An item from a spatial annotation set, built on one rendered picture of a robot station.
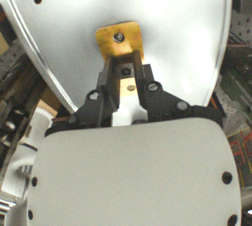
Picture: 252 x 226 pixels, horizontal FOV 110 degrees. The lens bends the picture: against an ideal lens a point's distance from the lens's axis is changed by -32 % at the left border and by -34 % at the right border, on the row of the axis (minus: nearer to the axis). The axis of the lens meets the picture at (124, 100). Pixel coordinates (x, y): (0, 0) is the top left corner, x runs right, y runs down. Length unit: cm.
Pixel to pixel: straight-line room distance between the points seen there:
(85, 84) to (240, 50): 26
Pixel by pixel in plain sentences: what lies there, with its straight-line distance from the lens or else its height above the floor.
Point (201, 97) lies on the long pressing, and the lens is 20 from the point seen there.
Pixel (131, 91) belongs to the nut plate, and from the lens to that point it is 15.
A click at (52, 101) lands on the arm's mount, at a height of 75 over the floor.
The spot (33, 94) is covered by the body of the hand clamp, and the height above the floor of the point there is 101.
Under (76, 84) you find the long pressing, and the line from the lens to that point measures 16.
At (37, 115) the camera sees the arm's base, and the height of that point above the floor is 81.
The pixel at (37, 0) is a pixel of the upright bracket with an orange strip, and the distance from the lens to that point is 30.
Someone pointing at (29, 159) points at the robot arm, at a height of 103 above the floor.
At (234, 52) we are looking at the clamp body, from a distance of 25.
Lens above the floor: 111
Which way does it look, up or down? 41 degrees down
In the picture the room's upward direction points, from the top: 180 degrees counter-clockwise
